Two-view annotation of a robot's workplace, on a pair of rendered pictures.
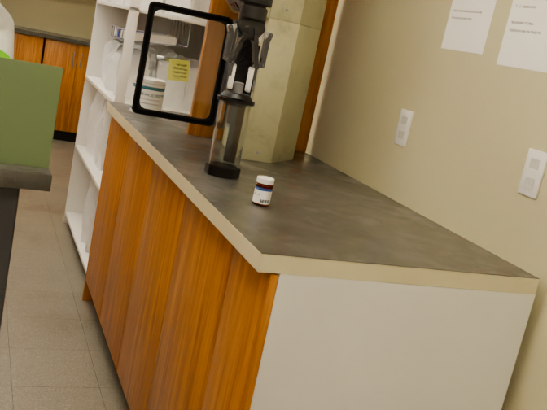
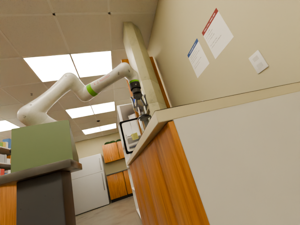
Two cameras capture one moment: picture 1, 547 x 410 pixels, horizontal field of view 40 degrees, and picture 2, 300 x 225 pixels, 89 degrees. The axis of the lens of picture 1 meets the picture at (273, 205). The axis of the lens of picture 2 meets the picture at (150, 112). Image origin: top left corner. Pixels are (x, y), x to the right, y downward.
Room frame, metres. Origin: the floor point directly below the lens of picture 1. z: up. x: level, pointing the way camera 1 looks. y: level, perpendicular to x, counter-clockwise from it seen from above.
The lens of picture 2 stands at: (0.97, -0.03, 0.79)
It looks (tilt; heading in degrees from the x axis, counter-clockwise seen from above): 19 degrees up; 7
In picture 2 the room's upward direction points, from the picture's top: 17 degrees counter-clockwise
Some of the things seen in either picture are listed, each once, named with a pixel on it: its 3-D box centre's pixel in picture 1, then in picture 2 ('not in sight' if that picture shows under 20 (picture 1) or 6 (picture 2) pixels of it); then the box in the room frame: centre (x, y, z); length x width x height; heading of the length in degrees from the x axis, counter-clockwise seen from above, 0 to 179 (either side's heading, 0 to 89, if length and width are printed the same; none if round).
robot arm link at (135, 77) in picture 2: not in sight; (132, 77); (2.12, 0.17, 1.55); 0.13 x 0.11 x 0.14; 170
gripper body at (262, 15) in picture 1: (251, 22); (137, 94); (2.13, 0.16, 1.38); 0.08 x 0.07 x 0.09; 113
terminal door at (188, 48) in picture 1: (182, 65); (135, 134); (2.72, 0.42, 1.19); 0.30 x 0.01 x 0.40; 106
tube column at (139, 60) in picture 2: not in sight; (139, 56); (2.68, 0.09, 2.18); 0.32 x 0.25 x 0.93; 23
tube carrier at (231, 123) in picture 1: (229, 134); (147, 129); (2.13, 0.17, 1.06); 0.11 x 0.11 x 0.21
